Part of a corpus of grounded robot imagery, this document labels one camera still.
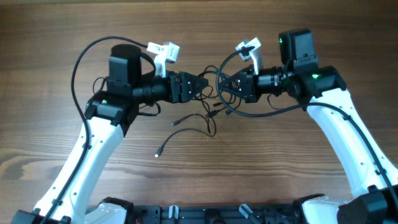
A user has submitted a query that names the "black usb cable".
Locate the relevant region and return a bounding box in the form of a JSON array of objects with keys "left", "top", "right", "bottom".
[{"left": 154, "top": 65, "right": 243, "bottom": 159}]

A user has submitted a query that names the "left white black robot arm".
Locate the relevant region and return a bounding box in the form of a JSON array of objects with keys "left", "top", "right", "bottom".
[{"left": 12, "top": 42, "right": 208, "bottom": 223}]

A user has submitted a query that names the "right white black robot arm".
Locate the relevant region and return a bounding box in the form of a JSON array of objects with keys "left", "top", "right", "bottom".
[{"left": 216, "top": 29, "right": 397, "bottom": 223}]

